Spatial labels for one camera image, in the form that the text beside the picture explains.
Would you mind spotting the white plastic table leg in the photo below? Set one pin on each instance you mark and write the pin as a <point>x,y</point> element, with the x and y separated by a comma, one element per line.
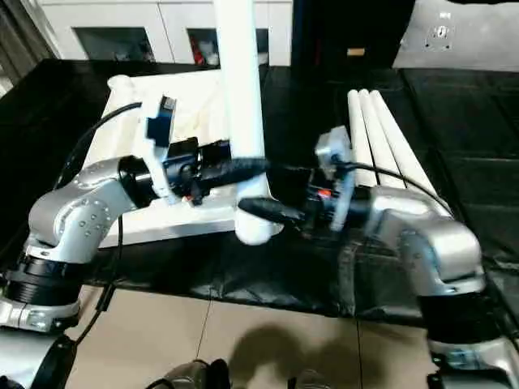
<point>395,133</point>
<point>376,133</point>
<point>359,133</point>
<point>243,101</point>

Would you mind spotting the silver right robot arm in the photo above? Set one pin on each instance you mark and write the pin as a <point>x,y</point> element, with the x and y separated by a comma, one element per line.
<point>438,243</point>

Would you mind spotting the white plastic table top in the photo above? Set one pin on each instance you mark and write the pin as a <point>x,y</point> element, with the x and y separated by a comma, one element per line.
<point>202,219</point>

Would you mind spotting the black table mat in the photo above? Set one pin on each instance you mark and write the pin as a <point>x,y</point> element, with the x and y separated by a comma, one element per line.
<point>284,275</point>

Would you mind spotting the white cabinet with glass doors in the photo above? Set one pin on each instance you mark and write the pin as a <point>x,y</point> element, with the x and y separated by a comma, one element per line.
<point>121,16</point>

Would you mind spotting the glossy black box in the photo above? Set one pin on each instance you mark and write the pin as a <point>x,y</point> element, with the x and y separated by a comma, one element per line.
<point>344,24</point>

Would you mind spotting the dark right robot foot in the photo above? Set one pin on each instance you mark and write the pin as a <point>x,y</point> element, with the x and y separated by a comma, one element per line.
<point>308,381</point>

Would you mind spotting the dark robot foot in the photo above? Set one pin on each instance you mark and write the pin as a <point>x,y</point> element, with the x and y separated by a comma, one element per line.
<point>308,381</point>
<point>190,377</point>

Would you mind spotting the dark left robot foot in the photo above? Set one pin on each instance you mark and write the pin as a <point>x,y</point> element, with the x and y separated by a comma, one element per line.
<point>190,377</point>

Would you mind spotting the grey curtain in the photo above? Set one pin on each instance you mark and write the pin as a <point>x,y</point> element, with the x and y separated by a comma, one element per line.
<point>20,40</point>

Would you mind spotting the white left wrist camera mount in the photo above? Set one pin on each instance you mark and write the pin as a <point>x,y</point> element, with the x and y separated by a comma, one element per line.
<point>160,178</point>

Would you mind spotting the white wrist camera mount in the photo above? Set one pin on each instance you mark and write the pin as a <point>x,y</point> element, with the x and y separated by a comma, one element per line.
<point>330,142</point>
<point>160,178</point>

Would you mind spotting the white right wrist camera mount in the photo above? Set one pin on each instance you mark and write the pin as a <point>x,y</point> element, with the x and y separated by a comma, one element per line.
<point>330,142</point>

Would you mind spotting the white panel with round mount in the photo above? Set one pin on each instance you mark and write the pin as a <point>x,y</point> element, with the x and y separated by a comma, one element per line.
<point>486,52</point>

